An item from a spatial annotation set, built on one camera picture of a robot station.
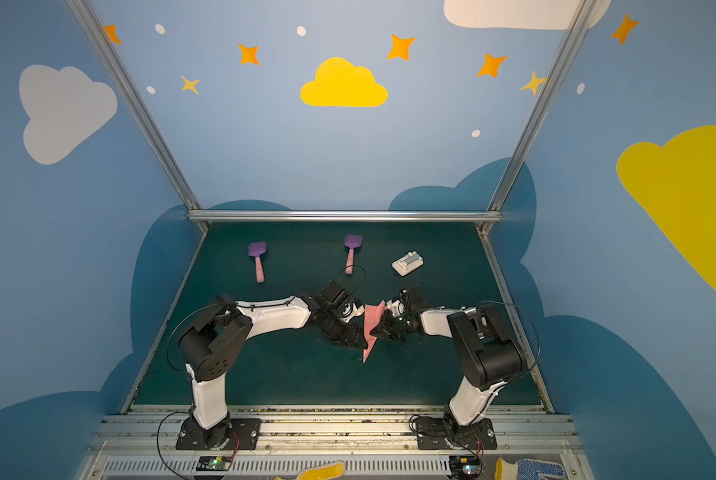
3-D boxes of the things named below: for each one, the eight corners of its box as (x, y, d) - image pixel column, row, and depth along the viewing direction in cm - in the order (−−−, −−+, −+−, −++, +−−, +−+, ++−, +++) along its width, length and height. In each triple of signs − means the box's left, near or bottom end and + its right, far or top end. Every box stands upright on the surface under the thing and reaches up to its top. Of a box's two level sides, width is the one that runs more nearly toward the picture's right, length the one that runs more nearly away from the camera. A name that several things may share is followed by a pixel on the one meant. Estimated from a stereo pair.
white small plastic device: (401, 278, 108) (401, 274, 107) (389, 266, 112) (390, 263, 110) (424, 264, 113) (425, 260, 111) (412, 253, 116) (413, 249, 114)
